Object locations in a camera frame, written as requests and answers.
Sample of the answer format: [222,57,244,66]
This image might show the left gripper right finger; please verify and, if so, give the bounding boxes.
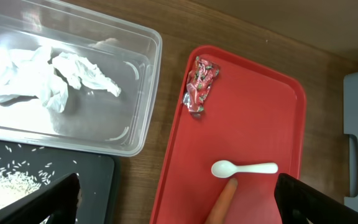
[274,173,358,224]

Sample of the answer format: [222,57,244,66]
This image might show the white tissue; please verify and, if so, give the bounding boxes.
[0,46,121,113]

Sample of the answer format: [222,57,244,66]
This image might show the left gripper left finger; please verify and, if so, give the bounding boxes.
[0,173,81,224]

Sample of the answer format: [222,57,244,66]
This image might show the white rice grains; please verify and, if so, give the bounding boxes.
[0,143,62,209]

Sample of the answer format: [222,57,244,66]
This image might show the orange carrot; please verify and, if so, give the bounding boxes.
[205,178,238,224]

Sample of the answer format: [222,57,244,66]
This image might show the clear plastic bin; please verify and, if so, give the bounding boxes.
[0,1,162,157]

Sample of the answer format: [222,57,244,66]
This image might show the white plastic spoon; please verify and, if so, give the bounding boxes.
[211,160,278,179]

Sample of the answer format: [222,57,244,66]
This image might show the black rectangular tray bin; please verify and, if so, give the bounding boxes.
[0,141,114,223]

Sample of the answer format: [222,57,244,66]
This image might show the red serving tray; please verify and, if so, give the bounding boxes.
[150,45,306,223]

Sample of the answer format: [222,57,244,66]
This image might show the red candy wrapper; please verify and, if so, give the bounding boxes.
[182,56,220,118]

